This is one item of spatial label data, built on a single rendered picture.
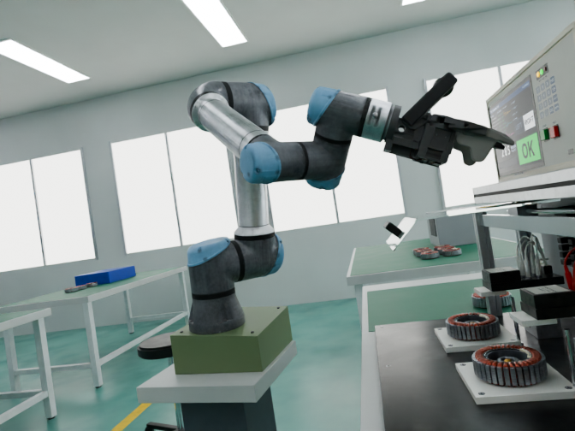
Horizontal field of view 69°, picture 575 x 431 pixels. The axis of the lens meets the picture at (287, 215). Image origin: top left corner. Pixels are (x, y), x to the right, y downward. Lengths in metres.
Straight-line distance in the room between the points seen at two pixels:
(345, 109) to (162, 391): 0.78
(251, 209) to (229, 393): 0.46
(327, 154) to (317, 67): 5.05
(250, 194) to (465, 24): 5.18
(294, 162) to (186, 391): 0.61
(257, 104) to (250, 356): 0.64
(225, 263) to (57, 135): 6.19
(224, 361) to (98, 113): 5.95
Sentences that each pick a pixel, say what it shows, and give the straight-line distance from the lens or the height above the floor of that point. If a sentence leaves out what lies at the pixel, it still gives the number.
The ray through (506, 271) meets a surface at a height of 0.92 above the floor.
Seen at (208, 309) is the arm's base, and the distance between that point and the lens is 1.11.
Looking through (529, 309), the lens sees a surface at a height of 0.89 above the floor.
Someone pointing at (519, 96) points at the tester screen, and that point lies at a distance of 0.96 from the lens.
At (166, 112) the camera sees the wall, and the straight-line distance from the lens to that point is 6.29.
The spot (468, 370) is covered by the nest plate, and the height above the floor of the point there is 0.78.
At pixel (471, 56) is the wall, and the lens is 5.96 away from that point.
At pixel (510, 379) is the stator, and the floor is 0.79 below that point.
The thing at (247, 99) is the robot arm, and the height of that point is 1.42.
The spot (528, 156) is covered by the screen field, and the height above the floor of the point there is 1.15.
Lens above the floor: 1.10
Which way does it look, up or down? 1 degrees up
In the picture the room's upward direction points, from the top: 8 degrees counter-clockwise
